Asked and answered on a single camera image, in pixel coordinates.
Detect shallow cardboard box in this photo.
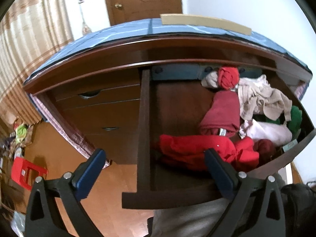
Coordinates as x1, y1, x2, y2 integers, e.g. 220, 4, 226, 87
160, 13, 252, 35

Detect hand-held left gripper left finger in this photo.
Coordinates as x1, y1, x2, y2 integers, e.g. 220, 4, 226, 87
25, 149, 106, 237

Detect red rolled sock ball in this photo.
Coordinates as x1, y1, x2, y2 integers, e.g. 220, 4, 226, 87
218, 66, 240, 90

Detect green garment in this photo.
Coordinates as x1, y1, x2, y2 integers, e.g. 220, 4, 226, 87
265, 106, 303, 135

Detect beige striped curtain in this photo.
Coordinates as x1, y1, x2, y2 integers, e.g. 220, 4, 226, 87
0, 0, 74, 124

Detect brown wooden door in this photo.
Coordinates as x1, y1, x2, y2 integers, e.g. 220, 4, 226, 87
102, 0, 183, 26

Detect dark red rolled ball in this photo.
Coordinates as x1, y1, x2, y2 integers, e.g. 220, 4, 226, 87
254, 139, 276, 162

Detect dark red garment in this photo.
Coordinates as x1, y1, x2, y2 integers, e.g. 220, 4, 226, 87
199, 90, 240, 137

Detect dark cloth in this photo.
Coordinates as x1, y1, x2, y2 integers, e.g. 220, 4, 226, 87
281, 181, 316, 237

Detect curtain tassel tieback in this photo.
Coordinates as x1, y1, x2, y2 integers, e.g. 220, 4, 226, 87
79, 4, 90, 35

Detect pink striped bed skirt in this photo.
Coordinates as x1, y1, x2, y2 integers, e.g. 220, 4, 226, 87
32, 95, 110, 169

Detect blue plaid bed sheet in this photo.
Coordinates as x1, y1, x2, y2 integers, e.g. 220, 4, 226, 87
30, 18, 310, 79

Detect cream underwear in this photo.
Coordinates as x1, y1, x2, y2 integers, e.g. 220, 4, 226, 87
237, 75, 268, 119

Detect pale pink garment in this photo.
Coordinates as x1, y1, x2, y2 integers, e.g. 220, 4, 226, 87
239, 119, 293, 146

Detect closed wooden drawer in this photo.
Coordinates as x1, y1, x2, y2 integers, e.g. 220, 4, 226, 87
55, 84, 141, 107
63, 100, 141, 139

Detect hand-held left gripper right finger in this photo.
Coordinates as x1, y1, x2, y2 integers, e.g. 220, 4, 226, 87
204, 149, 287, 237

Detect person's grey trousers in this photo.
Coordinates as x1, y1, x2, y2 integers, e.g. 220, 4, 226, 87
148, 195, 247, 237

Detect wooden drawer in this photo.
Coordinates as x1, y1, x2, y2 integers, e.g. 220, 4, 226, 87
63, 100, 141, 139
122, 63, 316, 210
55, 84, 141, 107

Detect bright red garment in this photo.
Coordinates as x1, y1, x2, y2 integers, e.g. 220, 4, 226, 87
158, 134, 260, 172

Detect green plastic bag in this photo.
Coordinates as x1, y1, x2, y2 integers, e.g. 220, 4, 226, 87
15, 125, 27, 144

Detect beige underwear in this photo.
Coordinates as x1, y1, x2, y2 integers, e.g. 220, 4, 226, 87
257, 86, 293, 121

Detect small beige cloth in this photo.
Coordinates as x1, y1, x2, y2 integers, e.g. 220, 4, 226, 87
201, 71, 220, 89

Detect red plastic stool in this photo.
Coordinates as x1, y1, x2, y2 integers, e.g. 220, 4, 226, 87
11, 157, 48, 192

